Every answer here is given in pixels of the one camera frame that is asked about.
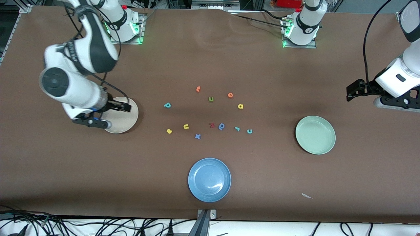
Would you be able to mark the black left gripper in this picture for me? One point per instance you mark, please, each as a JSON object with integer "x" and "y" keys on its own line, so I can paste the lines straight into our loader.
{"x": 367, "y": 88}

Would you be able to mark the green round plate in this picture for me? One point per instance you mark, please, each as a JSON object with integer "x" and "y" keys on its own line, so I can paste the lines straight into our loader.
{"x": 315, "y": 135}

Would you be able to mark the red box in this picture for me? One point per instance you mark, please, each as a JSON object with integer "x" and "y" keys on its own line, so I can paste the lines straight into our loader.
{"x": 288, "y": 3}

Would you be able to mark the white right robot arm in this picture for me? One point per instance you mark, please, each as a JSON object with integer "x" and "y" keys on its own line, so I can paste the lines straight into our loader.
{"x": 75, "y": 88}

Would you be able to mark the white paper scrap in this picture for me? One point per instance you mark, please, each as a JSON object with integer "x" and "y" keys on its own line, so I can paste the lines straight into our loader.
{"x": 306, "y": 196}

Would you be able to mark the blue round plate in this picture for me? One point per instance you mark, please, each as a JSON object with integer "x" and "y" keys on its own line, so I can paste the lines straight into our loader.
{"x": 209, "y": 180}

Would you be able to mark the black power plug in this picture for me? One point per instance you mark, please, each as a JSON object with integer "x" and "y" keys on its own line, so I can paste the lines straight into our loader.
{"x": 170, "y": 229}
{"x": 142, "y": 232}

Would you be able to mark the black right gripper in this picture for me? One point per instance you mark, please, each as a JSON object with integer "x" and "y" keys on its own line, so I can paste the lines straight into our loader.
{"x": 113, "y": 105}

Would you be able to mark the teal foam letter p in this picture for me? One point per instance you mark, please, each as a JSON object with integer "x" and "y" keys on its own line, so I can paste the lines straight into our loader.
{"x": 167, "y": 105}

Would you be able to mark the aluminium frame rail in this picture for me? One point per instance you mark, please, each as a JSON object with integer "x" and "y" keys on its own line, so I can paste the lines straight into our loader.
{"x": 215, "y": 5}

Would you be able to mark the blue foam letter a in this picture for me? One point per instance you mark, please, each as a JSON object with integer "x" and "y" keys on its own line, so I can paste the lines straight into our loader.
{"x": 221, "y": 126}

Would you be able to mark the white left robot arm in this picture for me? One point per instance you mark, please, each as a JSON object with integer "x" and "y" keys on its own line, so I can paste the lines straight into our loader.
{"x": 393, "y": 78}

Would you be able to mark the aluminium corner bracket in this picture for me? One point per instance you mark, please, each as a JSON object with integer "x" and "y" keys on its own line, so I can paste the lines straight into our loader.
{"x": 26, "y": 9}
{"x": 398, "y": 16}

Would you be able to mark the metal table bracket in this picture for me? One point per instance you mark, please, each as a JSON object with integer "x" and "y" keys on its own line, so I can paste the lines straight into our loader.
{"x": 203, "y": 226}

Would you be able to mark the beige round plate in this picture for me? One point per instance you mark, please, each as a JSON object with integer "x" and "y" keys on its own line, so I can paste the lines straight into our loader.
{"x": 126, "y": 123}

